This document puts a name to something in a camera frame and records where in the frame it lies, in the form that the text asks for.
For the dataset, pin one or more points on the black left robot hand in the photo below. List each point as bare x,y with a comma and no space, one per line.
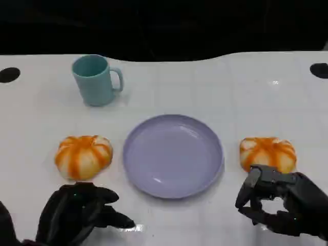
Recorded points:
74,207

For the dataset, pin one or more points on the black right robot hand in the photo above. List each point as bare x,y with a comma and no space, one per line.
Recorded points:
294,194

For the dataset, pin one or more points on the orange white toy bread roll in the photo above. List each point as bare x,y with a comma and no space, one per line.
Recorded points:
267,152
83,157

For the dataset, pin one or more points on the lilac plate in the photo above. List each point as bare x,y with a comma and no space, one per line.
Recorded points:
173,156

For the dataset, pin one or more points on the pale green mug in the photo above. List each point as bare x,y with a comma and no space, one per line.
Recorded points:
94,82

